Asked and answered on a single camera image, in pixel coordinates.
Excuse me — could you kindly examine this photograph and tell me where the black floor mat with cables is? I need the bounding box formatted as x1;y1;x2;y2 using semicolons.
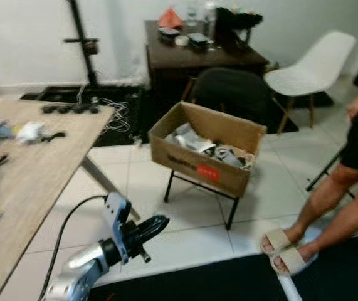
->
20;85;147;149

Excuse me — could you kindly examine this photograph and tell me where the black metal stool frame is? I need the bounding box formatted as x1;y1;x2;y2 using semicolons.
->
162;170;241;231

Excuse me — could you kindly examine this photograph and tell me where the black power strip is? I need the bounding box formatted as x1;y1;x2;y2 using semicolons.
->
41;103;100;115

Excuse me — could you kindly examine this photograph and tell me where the small black item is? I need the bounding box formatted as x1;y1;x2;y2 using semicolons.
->
43;130;67;142

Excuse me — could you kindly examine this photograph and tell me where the clear plastic bottle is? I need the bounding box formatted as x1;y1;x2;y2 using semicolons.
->
203;1;218;40

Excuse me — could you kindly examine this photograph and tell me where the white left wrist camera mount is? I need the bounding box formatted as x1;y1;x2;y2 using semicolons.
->
103;193;133;264

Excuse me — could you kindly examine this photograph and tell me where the grey plastic trash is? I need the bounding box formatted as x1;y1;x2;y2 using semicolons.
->
210;144;257;169

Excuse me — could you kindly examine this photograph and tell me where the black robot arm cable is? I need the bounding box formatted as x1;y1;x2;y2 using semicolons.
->
38;194;108;301

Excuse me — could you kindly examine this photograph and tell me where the black shell chair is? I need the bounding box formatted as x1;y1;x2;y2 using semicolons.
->
187;67;271;128

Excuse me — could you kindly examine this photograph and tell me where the beige slipper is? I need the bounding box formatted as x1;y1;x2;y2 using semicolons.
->
271;245;319;277
260;228;293;255

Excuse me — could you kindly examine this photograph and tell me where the black tray with lid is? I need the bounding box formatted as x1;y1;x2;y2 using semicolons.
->
187;32;211;53

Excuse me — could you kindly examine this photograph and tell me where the red box label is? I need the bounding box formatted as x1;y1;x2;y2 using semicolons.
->
197;164;221;183

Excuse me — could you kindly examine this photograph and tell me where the small black food container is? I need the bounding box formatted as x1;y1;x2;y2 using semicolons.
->
157;28;181;44

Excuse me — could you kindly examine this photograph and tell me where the grey metal table leg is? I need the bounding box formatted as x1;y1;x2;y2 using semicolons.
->
80;156;142;221

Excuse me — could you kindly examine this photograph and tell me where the white pole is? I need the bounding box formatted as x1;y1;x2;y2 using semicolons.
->
275;273;306;301

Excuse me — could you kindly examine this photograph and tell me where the white cable bundle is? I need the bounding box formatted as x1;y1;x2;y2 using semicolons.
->
75;84;130;136

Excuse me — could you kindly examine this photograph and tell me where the black desk organiser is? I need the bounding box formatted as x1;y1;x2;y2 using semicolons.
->
214;7;265;49

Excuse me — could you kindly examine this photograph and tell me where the dark wooden desk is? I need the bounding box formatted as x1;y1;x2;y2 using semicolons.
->
144;19;271;123

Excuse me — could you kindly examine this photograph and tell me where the large black floor carpet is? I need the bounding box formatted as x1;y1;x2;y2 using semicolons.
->
108;233;358;301

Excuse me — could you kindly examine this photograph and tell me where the orange folded item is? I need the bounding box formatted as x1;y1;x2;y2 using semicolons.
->
157;7;185;31

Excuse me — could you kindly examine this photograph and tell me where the small blue grey wrapper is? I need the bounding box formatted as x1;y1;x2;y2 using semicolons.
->
0;120;16;140

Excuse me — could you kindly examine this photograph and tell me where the white shell chair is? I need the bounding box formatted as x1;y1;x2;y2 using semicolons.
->
264;31;357;136

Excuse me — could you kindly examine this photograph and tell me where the brown cardboard box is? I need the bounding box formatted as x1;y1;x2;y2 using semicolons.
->
148;101;268;199

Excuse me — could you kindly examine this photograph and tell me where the white grey paper trash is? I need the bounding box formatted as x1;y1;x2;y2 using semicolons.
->
168;123;212;155

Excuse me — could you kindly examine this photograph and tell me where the black metal frame leg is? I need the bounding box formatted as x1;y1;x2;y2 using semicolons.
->
305;145;349;193

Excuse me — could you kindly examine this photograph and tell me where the black tripod stand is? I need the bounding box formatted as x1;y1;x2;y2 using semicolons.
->
64;0;102;90

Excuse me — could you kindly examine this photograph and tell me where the white tape roll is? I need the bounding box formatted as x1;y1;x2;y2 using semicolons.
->
174;35;191;48

